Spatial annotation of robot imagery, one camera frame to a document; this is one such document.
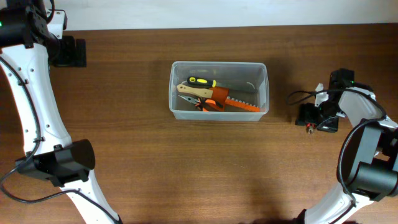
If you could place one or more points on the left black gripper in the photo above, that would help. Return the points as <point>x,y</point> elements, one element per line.
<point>76,57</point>

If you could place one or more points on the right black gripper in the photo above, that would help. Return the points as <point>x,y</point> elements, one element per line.
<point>305,115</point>

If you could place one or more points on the small red cutting pliers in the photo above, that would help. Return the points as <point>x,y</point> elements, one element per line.
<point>310,128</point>

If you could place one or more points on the orange screwdriver bit holder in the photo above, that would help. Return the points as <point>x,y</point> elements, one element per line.
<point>241,104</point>

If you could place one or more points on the orange scraper wooden handle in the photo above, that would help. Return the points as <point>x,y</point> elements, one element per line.
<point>217,93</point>

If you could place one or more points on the file black yellow handle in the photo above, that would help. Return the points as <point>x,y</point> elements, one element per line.
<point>245,87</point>

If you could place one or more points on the long nose pliers orange black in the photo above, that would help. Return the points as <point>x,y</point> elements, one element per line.
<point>202,104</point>

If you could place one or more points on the clear plastic container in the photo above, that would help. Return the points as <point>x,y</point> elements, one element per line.
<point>229,72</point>

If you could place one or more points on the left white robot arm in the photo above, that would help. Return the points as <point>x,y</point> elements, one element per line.
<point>32,41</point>

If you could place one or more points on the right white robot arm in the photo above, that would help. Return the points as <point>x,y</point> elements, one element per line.
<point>367,165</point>

